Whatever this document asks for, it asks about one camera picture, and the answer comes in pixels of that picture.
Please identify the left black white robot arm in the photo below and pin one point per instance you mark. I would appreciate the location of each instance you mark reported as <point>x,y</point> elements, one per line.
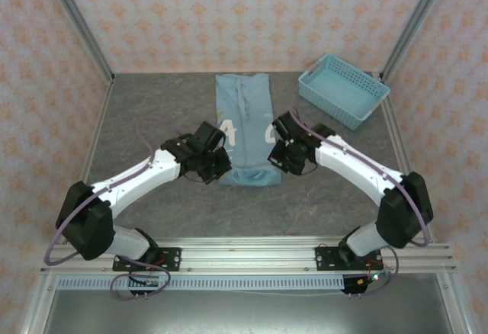
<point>133,181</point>

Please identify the light blue printed t-shirt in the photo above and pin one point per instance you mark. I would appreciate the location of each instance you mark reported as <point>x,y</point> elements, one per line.
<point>248,120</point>

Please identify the aluminium table side rail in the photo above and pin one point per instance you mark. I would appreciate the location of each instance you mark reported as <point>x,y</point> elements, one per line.
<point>396,135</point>
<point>95,128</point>

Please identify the small circuit board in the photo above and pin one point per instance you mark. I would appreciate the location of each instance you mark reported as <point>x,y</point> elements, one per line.
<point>375,277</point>
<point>146,282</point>

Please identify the aluminium frame post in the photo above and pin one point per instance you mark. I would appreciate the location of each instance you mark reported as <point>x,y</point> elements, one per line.
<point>413,25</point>
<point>82,29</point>

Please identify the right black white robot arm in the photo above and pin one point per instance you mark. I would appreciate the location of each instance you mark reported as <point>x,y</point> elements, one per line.
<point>354,162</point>

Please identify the aluminium mounting rail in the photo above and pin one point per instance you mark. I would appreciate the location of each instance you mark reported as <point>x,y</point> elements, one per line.
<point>248,254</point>

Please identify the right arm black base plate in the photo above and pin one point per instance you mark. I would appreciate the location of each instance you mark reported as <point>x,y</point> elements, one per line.
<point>328,257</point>

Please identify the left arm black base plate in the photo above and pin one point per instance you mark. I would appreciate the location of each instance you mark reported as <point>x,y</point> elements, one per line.
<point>171,257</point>

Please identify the light blue plastic basket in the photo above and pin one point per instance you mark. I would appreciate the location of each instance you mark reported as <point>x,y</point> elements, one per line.
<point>343,88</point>

